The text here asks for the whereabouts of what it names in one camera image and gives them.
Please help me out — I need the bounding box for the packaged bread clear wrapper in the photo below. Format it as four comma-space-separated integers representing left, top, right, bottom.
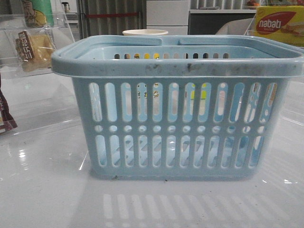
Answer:
15, 29, 55, 72

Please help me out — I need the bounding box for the light blue plastic basket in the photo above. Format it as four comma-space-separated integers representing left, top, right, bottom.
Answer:
51, 35, 304, 180

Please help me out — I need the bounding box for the white paper cup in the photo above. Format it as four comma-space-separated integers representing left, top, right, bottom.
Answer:
123, 29, 168, 36

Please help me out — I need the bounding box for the white cabinet background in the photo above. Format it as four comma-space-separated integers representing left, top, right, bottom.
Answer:
146, 0, 190, 35

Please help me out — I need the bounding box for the clear acrylic shelf left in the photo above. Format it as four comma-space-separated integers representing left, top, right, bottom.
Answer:
0, 13, 74, 79

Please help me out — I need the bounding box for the dark red snack packet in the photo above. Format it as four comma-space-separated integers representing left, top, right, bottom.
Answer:
0, 92, 17, 134

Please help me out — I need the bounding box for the green cartoon snack can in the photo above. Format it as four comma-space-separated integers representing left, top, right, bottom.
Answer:
21, 0, 54, 28

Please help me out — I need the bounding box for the clear acrylic stand right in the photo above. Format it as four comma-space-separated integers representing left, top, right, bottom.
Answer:
244, 9, 304, 48

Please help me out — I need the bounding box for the yellow nabati wafer box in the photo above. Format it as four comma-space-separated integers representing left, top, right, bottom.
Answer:
253, 5, 304, 46

